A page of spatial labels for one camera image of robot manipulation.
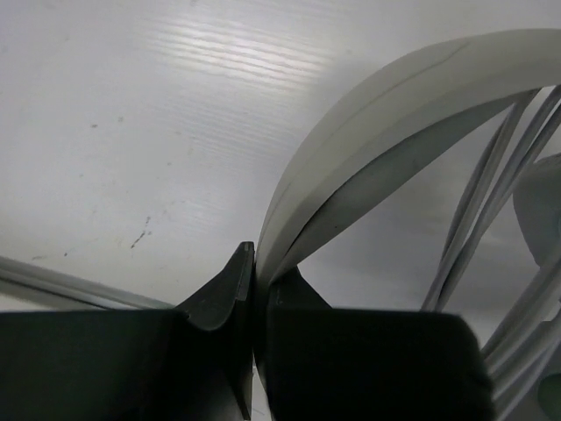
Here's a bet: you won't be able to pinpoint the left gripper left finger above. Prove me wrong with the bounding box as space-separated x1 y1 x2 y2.
1 242 254 420

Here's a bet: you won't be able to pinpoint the aluminium front rail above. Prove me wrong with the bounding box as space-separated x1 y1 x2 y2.
1 257 173 310

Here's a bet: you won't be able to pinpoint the white gaming headphones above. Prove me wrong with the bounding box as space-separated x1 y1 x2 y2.
256 28 560 420

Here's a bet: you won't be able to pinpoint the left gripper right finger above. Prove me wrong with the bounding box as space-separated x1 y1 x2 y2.
255 269 495 421

